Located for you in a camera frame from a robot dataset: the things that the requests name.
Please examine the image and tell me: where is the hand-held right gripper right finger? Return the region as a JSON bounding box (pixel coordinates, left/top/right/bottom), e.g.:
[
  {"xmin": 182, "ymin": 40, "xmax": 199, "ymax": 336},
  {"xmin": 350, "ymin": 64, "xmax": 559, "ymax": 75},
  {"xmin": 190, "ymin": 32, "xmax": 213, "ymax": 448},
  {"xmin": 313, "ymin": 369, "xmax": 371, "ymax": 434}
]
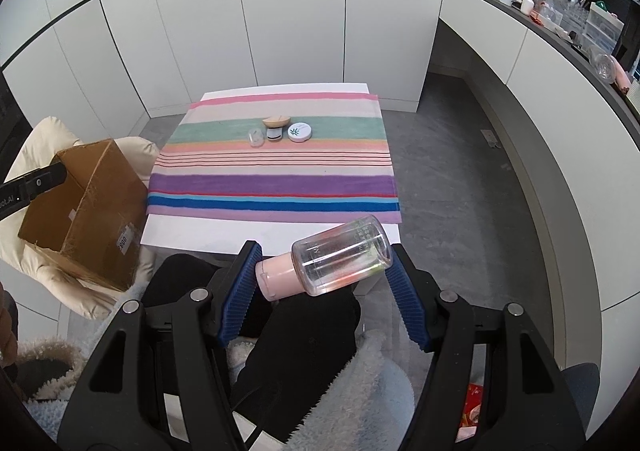
[{"xmin": 386, "ymin": 244, "xmax": 586, "ymax": 451}]

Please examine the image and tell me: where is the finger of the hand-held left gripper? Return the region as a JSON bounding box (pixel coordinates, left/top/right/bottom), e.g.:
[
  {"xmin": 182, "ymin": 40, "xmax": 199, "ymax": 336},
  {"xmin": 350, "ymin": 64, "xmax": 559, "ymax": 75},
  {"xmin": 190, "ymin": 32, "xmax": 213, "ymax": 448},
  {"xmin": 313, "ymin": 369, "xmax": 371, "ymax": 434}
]
[{"xmin": 20, "ymin": 163, "xmax": 68, "ymax": 202}]

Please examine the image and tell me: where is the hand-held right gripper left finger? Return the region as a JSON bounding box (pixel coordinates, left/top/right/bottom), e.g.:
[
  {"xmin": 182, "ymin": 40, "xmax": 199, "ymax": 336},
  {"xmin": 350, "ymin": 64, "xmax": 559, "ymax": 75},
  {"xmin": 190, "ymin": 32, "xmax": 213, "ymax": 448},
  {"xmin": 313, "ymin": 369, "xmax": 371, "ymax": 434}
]
[{"xmin": 57, "ymin": 240, "xmax": 264, "ymax": 451}]

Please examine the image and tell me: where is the cardboard box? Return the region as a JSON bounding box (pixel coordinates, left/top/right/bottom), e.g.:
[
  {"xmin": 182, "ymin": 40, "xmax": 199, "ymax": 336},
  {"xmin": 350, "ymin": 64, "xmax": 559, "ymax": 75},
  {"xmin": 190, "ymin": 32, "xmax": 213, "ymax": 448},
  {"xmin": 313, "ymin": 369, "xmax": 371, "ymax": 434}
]
[{"xmin": 17, "ymin": 139, "xmax": 149, "ymax": 293}]

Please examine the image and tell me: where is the clear bottle pink cap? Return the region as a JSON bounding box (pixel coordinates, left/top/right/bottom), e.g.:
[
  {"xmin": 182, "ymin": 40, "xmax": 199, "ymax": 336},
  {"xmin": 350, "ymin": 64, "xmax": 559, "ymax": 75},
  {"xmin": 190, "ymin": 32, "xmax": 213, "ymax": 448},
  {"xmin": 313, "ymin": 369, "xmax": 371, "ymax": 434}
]
[{"xmin": 255, "ymin": 214, "xmax": 396, "ymax": 302}]

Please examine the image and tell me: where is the cream padded chair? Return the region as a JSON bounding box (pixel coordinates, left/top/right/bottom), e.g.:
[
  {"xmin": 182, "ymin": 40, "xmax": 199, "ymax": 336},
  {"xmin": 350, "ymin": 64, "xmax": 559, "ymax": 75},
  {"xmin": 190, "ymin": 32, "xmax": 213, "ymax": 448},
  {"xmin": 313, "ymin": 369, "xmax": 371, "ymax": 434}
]
[{"xmin": 0, "ymin": 116, "xmax": 162, "ymax": 323}]

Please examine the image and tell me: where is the person's right leg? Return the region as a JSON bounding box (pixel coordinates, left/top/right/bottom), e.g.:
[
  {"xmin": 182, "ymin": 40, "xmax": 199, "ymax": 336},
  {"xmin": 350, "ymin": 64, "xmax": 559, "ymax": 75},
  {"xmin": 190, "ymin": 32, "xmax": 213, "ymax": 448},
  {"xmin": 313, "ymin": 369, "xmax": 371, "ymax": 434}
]
[{"xmin": 230, "ymin": 288, "xmax": 362, "ymax": 444}]

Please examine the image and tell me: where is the striped cloth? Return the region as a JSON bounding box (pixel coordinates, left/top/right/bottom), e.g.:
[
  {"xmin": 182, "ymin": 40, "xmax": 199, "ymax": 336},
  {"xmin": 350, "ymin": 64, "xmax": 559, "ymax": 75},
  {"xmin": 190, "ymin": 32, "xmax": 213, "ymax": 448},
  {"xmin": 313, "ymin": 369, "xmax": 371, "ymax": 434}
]
[{"xmin": 146, "ymin": 92, "xmax": 402, "ymax": 224}]

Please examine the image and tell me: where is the red packet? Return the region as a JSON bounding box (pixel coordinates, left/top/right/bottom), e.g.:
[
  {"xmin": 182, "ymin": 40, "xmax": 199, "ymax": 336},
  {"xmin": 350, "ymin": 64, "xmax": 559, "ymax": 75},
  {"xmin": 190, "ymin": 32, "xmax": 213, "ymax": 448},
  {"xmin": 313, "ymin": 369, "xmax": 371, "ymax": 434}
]
[{"xmin": 460, "ymin": 382, "xmax": 485, "ymax": 442}]

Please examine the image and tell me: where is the fuzzy-trimmed dark slipper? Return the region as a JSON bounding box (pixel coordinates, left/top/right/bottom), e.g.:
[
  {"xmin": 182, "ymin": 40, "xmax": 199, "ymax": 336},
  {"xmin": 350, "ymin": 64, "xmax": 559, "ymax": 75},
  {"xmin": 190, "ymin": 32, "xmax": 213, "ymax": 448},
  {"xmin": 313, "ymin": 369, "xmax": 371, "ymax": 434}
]
[{"xmin": 15, "ymin": 337, "xmax": 93, "ymax": 402}]

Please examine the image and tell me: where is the grey blue seat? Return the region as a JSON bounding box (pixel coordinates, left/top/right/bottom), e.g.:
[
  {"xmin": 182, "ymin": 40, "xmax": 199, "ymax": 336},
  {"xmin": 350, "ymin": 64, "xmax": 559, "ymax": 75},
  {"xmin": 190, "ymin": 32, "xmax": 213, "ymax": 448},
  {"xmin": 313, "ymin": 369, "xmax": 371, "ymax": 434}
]
[{"xmin": 560, "ymin": 363, "xmax": 601, "ymax": 414}]

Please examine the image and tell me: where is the clear plastic dome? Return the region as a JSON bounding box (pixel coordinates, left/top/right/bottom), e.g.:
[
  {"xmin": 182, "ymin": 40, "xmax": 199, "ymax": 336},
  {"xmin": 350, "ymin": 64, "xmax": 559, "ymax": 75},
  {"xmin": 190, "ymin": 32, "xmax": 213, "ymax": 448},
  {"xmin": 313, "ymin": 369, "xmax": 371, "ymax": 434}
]
[{"xmin": 590, "ymin": 53, "xmax": 618, "ymax": 82}]

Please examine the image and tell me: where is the pink plastic item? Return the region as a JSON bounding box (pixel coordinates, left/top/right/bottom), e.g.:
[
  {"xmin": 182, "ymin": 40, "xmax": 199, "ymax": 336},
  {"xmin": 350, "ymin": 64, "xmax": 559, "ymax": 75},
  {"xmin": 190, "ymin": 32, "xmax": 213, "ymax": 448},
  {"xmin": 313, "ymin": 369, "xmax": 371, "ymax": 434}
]
[{"xmin": 612, "ymin": 61, "xmax": 632, "ymax": 94}]

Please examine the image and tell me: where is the clear plastic drawer organizer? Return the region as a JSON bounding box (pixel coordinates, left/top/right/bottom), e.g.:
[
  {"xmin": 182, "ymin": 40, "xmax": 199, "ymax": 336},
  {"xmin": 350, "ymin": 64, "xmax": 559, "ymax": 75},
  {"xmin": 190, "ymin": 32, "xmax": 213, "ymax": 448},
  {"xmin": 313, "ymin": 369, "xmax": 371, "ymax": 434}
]
[
  {"xmin": 582, "ymin": 1, "xmax": 626, "ymax": 52},
  {"xmin": 550, "ymin": 0, "xmax": 588, "ymax": 32}
]

